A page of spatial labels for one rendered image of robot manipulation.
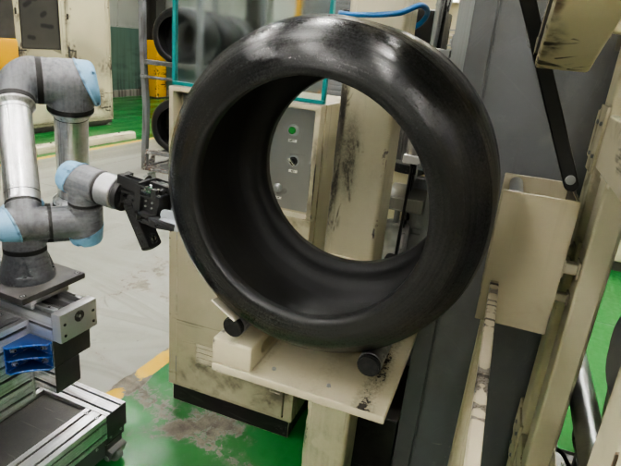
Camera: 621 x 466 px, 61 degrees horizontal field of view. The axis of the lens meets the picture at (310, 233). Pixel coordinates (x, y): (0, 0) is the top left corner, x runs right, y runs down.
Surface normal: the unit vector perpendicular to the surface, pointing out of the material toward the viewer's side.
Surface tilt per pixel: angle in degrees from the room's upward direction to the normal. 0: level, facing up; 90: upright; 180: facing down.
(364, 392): 0
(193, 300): 90
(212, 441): 0
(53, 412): 0
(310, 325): 101
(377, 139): 90
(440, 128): 84
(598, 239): 90
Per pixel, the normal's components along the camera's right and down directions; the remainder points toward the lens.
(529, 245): -0.36, 0.29
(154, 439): 0.09, -0.94
